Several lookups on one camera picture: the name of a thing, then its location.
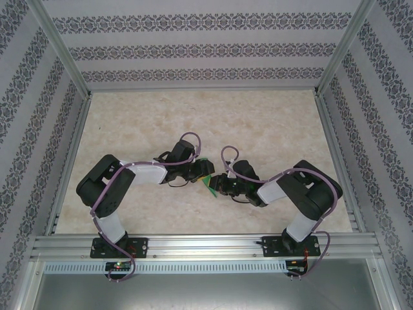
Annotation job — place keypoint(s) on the green square paper sheet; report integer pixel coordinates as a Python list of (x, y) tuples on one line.
[(206, 181)]

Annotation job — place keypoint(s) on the grey metal shelf panel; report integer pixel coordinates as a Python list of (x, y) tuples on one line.
[(206, 294)]

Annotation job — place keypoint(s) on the aluminium side rail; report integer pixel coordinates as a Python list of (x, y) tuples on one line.
[(69, 161), (338, 161)]

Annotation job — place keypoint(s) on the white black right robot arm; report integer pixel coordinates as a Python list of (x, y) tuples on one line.
[(271, 192)]

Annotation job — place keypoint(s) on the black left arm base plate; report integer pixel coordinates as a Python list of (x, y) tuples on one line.
[(140, 247)]

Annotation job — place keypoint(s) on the aluminium frame post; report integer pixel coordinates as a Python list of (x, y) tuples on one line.
[(61, 45), (345, 45)]

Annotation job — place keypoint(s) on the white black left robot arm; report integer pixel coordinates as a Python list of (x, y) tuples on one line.
[(148, 172)]

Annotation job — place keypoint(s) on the aluminium mounting rail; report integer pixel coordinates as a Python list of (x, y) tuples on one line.
[(206, 245)]

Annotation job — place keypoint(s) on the circuit board with green light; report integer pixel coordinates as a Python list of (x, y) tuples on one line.
[(119, 266)]

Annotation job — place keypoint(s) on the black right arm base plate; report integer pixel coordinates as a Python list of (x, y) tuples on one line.
[(269, 247)]

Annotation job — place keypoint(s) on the small circuit board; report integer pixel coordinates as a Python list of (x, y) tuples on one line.
[(295, 263)]

